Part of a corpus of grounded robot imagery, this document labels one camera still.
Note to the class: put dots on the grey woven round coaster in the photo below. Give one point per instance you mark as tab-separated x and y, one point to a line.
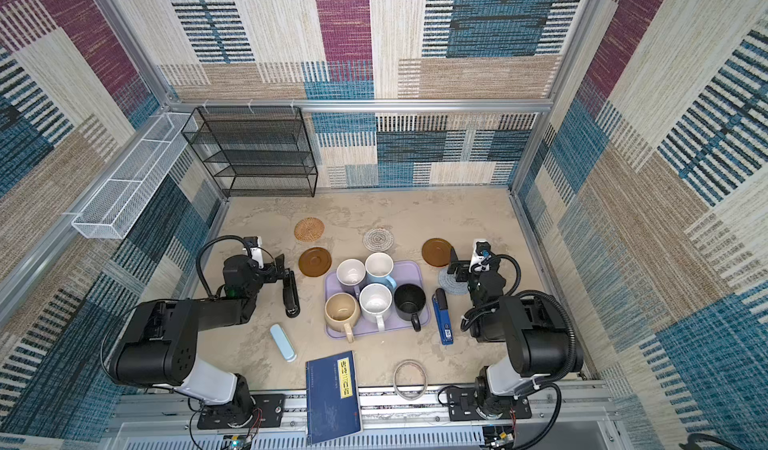
450	284

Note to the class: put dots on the lilac white mug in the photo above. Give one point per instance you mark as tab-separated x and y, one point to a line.
351	275

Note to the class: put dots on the light blue mug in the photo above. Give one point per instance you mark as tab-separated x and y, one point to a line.
379	267

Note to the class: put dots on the black stapler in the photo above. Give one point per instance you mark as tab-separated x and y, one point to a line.
290	294

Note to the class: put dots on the clear glass coaster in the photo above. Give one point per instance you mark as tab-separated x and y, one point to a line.
378	240

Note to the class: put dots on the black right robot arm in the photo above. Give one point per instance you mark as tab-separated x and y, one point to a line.
541	344

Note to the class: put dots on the white wire mesh basket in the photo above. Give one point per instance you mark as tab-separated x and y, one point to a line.
119	202

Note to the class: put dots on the black ceramic mug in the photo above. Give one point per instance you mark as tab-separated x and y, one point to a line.
409	302

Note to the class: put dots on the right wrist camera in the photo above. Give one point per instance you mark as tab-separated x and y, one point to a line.
480	259

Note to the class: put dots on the clear tape roll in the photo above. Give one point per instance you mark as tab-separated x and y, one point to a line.
410	380

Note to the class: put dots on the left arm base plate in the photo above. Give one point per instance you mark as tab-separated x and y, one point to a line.
270	408

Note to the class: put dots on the dark brown wooden coaster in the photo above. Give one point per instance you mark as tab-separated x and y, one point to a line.
315	262

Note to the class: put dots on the dark blue book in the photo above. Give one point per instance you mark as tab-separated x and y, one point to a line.
332	399

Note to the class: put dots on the brown round coaster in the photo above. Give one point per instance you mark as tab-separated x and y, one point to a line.
437	252

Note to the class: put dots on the woven rattan coaster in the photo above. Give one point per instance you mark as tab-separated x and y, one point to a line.
309	229

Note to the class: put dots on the blue stapler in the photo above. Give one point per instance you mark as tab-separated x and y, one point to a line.
442	314

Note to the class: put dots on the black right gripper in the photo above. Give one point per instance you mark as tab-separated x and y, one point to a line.
457	264

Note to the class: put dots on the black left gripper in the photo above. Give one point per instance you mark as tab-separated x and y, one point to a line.
284	276

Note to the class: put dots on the light blue small case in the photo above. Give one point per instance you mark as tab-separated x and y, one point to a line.
283	343

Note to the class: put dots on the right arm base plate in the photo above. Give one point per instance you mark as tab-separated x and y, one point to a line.
467	404

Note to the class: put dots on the black wire shelf rack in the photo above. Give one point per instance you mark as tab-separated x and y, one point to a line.
254	151

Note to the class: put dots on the beige ceramic mug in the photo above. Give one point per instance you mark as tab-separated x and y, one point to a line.
342	313

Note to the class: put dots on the white ceramic mug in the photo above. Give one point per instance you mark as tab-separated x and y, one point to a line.
376	303

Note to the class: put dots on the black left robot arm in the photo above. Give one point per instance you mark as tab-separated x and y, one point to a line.
154	344

